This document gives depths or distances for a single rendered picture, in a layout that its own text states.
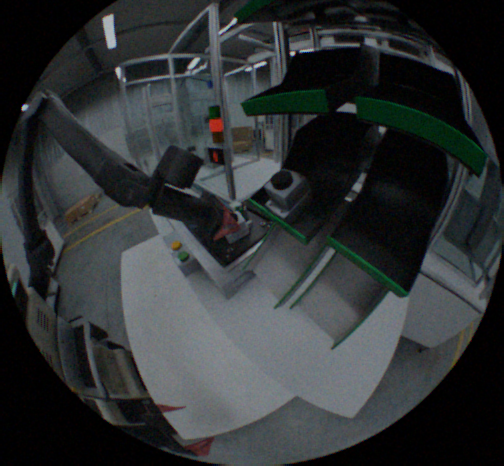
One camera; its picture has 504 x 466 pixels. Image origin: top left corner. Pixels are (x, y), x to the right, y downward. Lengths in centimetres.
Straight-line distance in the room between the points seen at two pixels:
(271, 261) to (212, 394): 42
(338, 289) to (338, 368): 27
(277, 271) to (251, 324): 20
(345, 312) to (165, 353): 51
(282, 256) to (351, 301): 19
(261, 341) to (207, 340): 16
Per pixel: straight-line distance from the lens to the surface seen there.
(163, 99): 151
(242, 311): 51
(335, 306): 36
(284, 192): 19
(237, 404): 51
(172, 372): 56
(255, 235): 53
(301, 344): 49
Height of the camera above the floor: 134
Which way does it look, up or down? 36 degrees down
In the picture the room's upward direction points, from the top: 5 degrees counter-clockwise
